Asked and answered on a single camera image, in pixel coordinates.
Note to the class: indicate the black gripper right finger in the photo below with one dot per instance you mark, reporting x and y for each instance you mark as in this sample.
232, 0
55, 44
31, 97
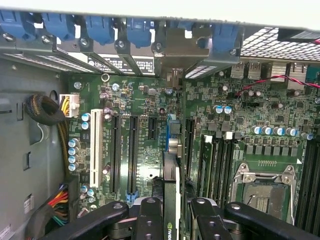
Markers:
210, 222

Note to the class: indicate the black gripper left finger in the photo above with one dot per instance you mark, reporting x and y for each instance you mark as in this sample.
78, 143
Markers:
150, 220

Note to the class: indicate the green RAM stick with label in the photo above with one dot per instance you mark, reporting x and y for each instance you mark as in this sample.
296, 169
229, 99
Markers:
205, 170

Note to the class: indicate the black RAM slot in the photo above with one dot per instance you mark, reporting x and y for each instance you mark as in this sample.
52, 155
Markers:
233, 157
215, 170
224, 170
303, 187
315, 187

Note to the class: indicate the CPU socket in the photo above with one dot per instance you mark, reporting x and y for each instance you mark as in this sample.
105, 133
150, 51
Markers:
265, 197

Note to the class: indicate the green motherboard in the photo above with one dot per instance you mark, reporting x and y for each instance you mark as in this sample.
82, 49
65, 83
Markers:
145, 155

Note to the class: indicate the long black expansion slot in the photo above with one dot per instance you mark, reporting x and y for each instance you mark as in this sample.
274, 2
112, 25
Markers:
115, 155
133, 155
190, 145

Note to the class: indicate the blue expansion slot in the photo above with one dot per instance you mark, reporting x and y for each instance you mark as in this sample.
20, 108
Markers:
168, 135

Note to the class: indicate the white expansion slot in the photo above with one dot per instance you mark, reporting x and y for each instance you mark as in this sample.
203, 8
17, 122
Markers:
96, 150

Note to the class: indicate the short black expansion slot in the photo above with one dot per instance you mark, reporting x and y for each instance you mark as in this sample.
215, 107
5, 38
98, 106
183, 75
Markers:
152, 128

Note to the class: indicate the white power connector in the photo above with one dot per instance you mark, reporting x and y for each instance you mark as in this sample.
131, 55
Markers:
72, 105

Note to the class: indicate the grey open PC case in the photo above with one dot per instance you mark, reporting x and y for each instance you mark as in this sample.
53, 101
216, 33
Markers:
15, 150

